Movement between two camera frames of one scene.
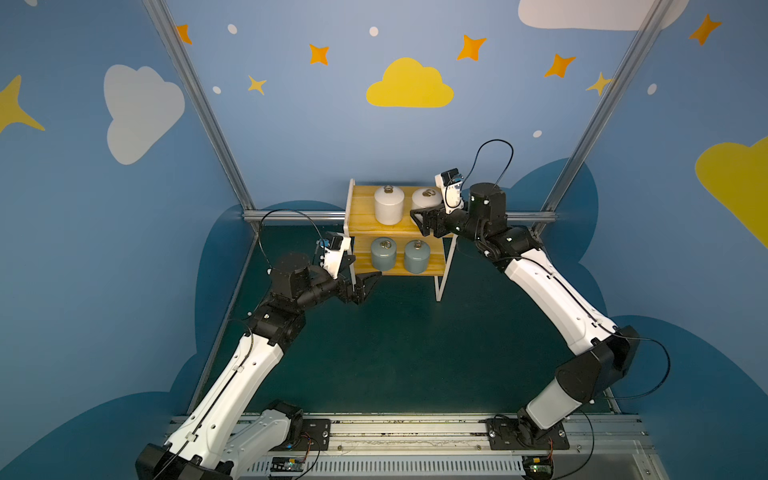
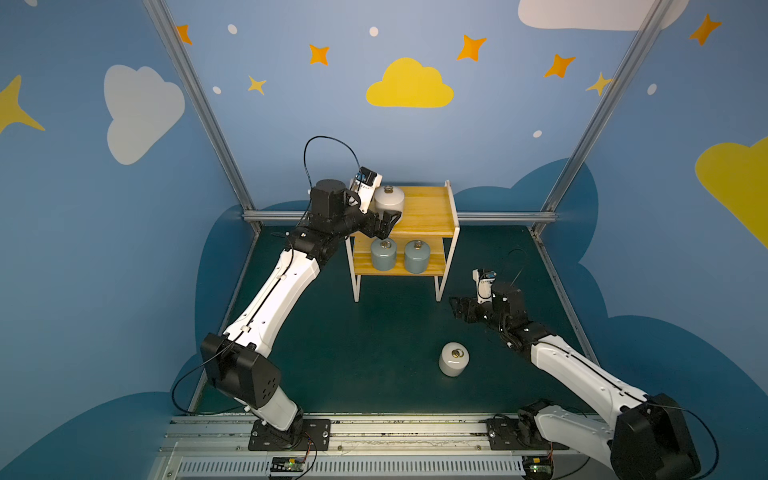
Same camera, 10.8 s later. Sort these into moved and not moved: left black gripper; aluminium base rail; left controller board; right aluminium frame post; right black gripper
Moved: right black gripper; left black gripper
Not moved: left controller board; right aluminium frame post; aluminium base rail
